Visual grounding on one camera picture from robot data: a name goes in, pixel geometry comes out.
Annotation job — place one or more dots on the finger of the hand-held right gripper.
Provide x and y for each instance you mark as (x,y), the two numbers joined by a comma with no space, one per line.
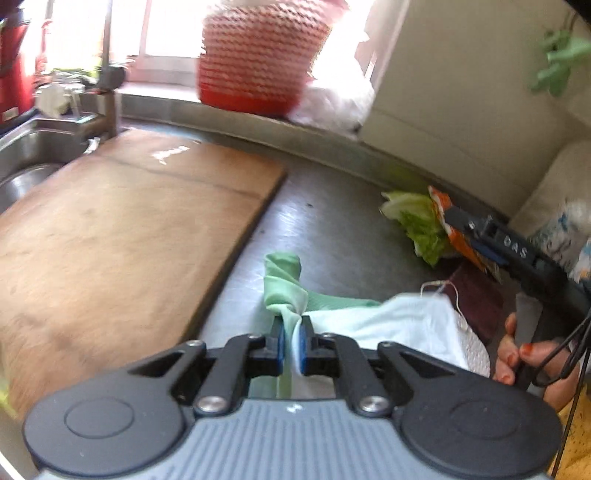
(464,219)
(485,253)

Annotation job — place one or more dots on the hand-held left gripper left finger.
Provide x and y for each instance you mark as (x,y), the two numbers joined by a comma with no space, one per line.
(277,350)

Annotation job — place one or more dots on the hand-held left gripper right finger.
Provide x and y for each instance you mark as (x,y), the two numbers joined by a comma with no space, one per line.
(302,346)

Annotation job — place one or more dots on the orange noodle packet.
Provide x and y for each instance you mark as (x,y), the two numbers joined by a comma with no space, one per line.
(457,249)

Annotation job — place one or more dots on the light green face mask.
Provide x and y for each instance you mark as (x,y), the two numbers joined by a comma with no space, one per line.
(286,281)

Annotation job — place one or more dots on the red plastic mesh basket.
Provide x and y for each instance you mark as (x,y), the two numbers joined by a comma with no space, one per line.
(258,55)

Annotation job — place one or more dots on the person's right hand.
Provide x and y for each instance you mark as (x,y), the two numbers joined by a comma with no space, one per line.
(508,355)

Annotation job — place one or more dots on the napa cabbage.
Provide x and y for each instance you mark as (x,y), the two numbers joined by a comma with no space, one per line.
(420,230)

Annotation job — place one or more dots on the clear crinkled plastic film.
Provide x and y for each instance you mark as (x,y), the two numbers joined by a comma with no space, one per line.
(568,230)

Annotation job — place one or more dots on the dark maroon cloth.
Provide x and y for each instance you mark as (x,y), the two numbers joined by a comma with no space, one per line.
(480,300)

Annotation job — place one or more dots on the printed cloth bag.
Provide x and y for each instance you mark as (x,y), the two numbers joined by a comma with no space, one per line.
(554,184)

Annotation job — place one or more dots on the cream glossy appliance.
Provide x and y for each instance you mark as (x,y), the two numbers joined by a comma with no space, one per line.
(461,92)

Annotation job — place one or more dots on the white crumpled plastic bag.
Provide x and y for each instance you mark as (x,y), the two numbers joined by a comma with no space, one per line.
(337,106)

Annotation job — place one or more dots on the green plant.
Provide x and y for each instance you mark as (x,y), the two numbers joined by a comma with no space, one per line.
(554,64)

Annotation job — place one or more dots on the yellow patterned clothing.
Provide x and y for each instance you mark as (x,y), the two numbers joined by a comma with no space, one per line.
(577,443)

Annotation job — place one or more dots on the wooden cutting board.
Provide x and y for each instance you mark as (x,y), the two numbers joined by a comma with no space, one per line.
(115,230)

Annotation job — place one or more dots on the steel faucet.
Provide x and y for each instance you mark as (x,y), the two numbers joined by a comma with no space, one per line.
(108,106)

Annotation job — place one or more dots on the steel sink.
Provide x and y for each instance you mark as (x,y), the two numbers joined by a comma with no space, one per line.
(27,184)

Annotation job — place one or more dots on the tall red bottle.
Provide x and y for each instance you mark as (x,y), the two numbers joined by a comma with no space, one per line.
(16,69)

